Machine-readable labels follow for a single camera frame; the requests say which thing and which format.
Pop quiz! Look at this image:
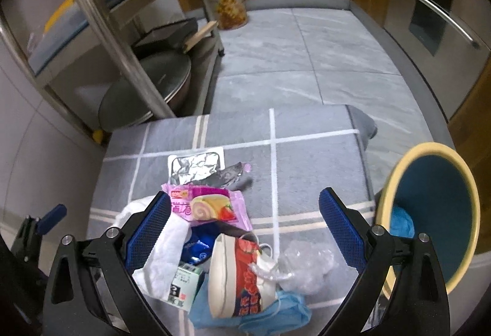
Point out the dark wok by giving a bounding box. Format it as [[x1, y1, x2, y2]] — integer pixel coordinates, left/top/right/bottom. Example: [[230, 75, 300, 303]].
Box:
[[163, 68, 194, 112]]

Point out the clear plastic bag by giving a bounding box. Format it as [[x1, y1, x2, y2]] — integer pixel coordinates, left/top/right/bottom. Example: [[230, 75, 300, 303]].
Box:
[[255, 240, 338, 294]]

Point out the blue face mask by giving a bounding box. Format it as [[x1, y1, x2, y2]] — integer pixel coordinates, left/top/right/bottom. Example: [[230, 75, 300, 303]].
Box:
[[390, 206, 416, 239], [189, 275, 312, 334]]

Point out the red and white paper cup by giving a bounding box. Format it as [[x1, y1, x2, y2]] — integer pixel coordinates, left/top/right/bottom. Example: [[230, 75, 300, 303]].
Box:
[[208, 232, 277, 318]]

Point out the white tissue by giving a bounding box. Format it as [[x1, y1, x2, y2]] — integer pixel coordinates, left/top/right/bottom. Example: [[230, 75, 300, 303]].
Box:
[[115, 196, 192, 300]]

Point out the silver blister pack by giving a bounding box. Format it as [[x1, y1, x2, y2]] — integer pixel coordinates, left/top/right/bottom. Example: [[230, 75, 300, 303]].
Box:
[[168, 146, 225, 187]]

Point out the steel appliance handle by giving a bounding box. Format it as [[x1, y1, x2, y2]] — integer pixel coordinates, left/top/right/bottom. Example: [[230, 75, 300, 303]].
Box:
[[388, 0, 482, 50]]

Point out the grey checked cloth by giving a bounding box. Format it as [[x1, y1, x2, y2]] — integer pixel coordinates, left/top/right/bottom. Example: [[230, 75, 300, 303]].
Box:
[[86, 105, 378, 336]]

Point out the small green box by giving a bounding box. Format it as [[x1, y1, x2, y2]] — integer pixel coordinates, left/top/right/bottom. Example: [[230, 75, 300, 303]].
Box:
[[167, 261, 204, 311]]

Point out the blue wet wipes packet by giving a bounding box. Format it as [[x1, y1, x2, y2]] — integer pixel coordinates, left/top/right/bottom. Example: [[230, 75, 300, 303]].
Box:
[[180, 225, 219, 268]]

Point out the wooden pan handle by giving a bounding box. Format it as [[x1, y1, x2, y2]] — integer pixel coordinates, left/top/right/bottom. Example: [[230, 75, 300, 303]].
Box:
[[183, 21, 218, 53]]

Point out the black square pan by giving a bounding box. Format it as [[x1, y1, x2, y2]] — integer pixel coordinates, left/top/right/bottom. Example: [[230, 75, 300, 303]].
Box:
[[132, 17, 200, 53]]

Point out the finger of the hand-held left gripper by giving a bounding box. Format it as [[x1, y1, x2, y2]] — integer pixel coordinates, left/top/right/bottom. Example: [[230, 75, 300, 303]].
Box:
[[15, 204, 68, 245]]

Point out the blue bin with yellow rim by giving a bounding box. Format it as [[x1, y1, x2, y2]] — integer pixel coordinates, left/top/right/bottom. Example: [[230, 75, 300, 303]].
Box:
[[374, 142, 481, 300]]

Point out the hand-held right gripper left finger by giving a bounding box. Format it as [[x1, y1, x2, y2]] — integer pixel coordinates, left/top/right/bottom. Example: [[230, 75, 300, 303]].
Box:
[[40, 190, 171, 336]]

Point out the blue tray with yellow rim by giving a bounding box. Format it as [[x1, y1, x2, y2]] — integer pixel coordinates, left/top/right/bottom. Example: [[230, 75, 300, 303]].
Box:
[[29, 0, 91, 72]]

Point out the sunflower print bag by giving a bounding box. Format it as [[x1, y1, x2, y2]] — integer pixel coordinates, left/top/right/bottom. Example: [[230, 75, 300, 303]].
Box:
[[204, 0, 248, 30]]

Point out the purple and silver snack wrapper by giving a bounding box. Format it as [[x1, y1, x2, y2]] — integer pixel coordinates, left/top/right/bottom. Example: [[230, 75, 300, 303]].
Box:
[[213, 161, 254, 193]]

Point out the stainless steel appliance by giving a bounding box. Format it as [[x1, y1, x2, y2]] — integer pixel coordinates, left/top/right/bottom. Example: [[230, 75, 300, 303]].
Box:
[[384, 0, 491, 122]]

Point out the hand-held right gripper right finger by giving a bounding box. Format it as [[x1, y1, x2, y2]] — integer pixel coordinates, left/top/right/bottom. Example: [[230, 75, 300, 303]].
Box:
[[318, 187, 450, 336]]

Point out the pink cake roll packet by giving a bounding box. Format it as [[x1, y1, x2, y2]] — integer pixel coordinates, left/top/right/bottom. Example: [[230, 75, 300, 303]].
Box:
[[161, 183, 253, 231]]

